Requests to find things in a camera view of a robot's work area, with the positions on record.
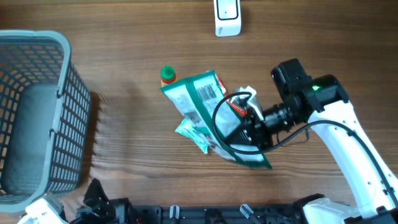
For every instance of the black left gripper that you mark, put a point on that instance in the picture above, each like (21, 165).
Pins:
(102, 206)

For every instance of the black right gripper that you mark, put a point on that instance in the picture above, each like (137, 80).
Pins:
(254, 127)

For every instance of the green glove package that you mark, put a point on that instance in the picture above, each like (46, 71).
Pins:
(196, 98)

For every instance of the teal white sachet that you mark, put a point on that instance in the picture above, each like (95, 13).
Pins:
(186, 129)

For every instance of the red sauce bottle green cap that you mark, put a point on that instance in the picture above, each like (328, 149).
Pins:
(167, 75)

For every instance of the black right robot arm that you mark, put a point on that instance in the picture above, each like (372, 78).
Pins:
(322, 105)

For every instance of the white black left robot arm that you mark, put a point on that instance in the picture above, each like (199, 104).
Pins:
(125, 213)

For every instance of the white barcode scanner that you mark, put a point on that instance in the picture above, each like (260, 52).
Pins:
(228, 20)

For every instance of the grey plastic mesh basket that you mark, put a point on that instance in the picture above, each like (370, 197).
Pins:
(45, 110)

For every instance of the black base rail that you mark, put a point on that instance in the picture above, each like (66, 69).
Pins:
(278, 213)

